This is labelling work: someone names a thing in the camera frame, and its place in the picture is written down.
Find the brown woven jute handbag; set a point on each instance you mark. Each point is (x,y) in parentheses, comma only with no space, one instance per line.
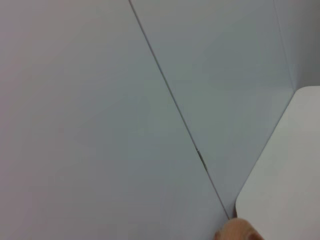
(237,230)

